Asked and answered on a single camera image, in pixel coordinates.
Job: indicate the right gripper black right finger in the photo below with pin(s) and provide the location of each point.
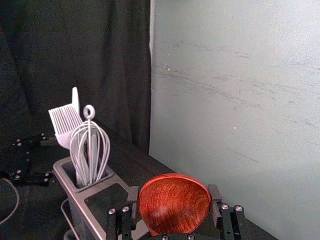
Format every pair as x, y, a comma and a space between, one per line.
231, 225

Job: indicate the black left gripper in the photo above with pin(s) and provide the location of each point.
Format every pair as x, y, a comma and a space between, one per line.
15, 160

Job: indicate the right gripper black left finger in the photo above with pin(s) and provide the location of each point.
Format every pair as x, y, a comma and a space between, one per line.
118, 225

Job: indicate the red-brown wooden spoon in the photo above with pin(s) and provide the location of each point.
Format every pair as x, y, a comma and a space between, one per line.
173, 205

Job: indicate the black rack with steel bars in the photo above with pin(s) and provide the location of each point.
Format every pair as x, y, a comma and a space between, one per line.
100, 200

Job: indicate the grey silicone basting brush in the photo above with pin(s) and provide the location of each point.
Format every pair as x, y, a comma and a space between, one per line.
65, 125

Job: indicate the grey silicone whisk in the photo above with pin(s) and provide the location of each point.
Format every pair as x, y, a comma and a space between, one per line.
88, 150

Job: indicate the pale grey spatula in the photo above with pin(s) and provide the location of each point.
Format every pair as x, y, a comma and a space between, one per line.
76, 100

